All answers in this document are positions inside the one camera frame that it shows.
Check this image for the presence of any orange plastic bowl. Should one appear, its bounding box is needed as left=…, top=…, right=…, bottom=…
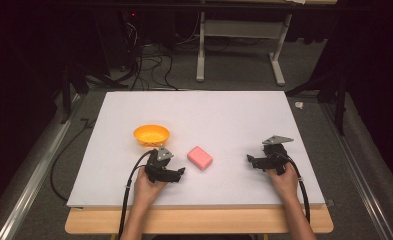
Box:
left=132, top=124, right=171, bottom=148

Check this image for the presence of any tangle of black cables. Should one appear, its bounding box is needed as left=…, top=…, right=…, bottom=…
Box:
left=119, top=19, right=180, bottom=92

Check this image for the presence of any black metal stand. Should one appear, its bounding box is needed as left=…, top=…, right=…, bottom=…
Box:
left=284, top=73, right=349, bottom=136
left=59, top=61, right=132, bottom=125

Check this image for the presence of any person's left hand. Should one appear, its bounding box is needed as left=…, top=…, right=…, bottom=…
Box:
left=132, top=165, right=168, bottom=208

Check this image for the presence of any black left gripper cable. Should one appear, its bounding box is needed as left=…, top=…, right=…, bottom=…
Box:
left=117, top=149, right=156, bottom=240

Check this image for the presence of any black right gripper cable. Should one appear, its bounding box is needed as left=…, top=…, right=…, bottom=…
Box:
left=274, top=151, right=311, bottom=224

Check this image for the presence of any white metal desk frame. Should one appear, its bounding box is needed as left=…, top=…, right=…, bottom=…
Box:
left=195, top=11, right=294, bottom=87

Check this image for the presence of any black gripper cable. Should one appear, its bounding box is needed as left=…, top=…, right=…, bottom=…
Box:
left=274, top=151, right=311, bottom=224
left=117, top=149, right=156, bottom=240

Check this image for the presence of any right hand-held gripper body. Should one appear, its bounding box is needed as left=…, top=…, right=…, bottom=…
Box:
left=259, top=134, right=295, bottom=176

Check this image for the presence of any black computer tower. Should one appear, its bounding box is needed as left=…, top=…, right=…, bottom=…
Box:
left=118, top=9, right=143, bottom=69

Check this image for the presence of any black cable on floor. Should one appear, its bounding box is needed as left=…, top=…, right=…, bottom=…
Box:
left=49, top=117, right=97, bottom=203

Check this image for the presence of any person's right hand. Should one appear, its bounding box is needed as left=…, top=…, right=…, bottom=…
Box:
left=266, top=162, right=300, bottom=203

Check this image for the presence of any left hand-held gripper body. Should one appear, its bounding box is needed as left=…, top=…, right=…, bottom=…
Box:
left=144, top=145, right=178, bottom=184

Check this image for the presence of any silver metal floor rail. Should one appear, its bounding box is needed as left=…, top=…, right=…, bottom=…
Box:
left=0, top=94, right=86, bottom=240
left=319, top=102, right=393, bottom=240

